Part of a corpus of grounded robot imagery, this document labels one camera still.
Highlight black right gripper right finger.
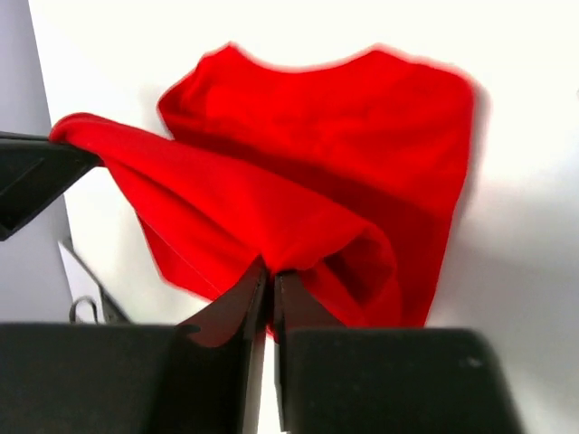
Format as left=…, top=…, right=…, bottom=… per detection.
left=273, top=272, right=523, bottom=434

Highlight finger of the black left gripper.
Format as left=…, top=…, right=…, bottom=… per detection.
left=1, top=132, right=101, bottom=241

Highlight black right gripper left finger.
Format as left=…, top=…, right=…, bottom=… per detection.
left=1, top=266, right=267, bottom=433

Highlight red t-shirt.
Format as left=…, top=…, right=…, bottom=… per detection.
left=50, top=44, right=476, bottom=327

